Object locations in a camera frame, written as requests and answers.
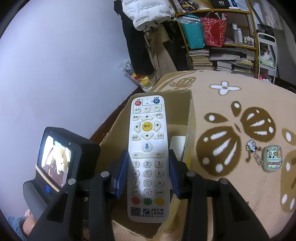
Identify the white TV remote control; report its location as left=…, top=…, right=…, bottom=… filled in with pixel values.
left=127, top=95, right=170, bottom=223

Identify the cardboard box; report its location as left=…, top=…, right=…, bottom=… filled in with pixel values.
left=96, top=90, right=196, bottom=240

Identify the person's left hand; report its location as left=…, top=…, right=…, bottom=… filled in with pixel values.
left=22, top=209, right=37, bottom=237

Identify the green cartoon earbud case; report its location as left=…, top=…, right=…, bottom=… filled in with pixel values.
left=262, top=145, right=283, bottom=173

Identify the white flat box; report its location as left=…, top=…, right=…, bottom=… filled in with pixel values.
left=170, top=136, right=186, bottom=160

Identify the beige brown patterned rug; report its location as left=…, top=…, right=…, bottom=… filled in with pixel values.
left=153, top=70, right=295, bottom=240

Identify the plastic bag with yellow items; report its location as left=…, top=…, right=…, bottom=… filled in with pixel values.
left=118, top=59, right=154, bottom=92

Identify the black hanging coat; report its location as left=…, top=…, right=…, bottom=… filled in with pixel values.
left=114, top=1, right=154, bottom=75

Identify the beige hanging coat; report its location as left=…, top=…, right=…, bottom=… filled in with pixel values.
left=144, top=25, right=177, bottom=84

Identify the white metal cart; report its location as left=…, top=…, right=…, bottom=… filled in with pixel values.
left=257, top=32, right=278, bottom=84

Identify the stack of books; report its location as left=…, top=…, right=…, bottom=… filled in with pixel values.
left=189, top=49, right=214, bottom=70

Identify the white puffy jacket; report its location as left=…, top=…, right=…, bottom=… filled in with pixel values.
left=121, top=0, right=175, bottom=32

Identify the yellow wooden bookshelf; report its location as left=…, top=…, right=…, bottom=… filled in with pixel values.
left=172, top=0, right=259, bottom=77

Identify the teal storage bag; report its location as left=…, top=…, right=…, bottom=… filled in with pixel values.
left=177, top=14, right=205, bottom=49

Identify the red patterned bag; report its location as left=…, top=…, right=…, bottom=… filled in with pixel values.
left=201, top=14, right=227, bottom=47

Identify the cartoon dog keychain charm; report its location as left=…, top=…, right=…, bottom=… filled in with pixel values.
left=245, top=140, right=263, bottom=166

